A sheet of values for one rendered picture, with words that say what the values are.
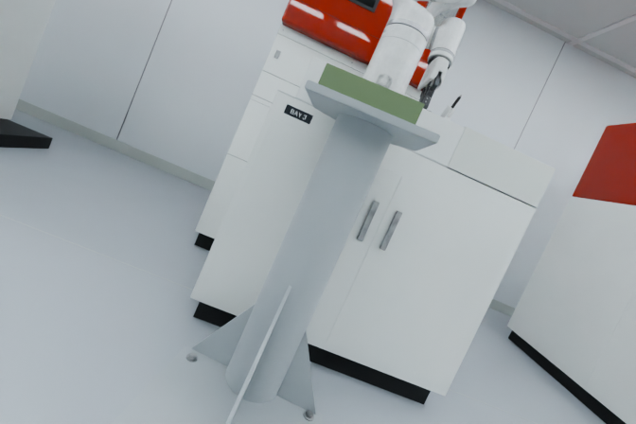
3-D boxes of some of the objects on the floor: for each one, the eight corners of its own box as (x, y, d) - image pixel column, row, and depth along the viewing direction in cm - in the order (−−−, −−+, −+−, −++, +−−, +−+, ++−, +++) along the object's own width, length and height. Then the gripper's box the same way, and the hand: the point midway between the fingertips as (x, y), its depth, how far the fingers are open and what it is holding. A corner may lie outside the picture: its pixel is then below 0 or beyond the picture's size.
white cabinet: (223, 259, 168) (285, 114, 163) (387, 325, 177) (450, 189, 172) (177, 322, 105) (275, 89, 100) (437, 420, 113) (539, 209, 108)
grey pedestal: (303, 579, 54) (516, 133, 49) (80, 459, 57) (259, 27, 52) (324, 385, 105) (430, 155, 100) (204, 326, 108) (302, 100, 103)
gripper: (461, 55, 104) (443, 104, 101) (438, 75, 119) (421, 118, 116) (441, 44, 103) (422, 94, 101) (420, 66, 118) (403, 110, 115)
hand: (424, 102), depth 109 cm, fingers closed
